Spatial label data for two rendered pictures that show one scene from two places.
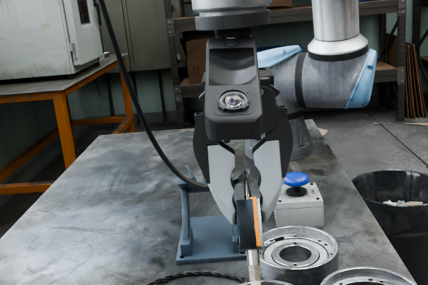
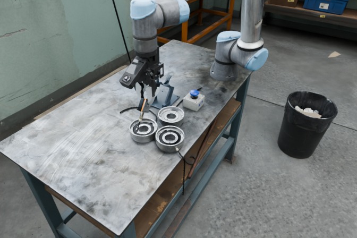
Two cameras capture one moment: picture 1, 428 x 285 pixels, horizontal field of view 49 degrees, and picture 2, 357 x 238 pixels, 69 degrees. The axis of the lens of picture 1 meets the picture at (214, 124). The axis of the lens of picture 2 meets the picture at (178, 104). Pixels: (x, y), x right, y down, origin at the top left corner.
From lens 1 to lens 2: 62 cm
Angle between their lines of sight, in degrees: 32
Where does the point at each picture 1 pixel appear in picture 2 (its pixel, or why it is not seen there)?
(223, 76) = (130, 69)
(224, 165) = (138, 87)
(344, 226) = (203, 114)
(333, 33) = (244, 38)
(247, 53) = (141, 64)
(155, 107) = not seen: hidden behind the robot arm
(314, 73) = (236, 51)
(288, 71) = (228, 46)
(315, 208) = (194, 104)
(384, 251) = (202, 127)
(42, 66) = not seen: outside the picture
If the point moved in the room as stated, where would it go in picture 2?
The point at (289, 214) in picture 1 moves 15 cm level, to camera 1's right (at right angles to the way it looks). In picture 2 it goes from (186, 103) to (219, 113)
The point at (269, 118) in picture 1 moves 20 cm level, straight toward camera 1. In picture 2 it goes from (148, 81) to (102, 110)
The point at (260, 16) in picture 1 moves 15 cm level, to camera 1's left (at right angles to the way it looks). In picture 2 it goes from (147, 54) to (110, 44)
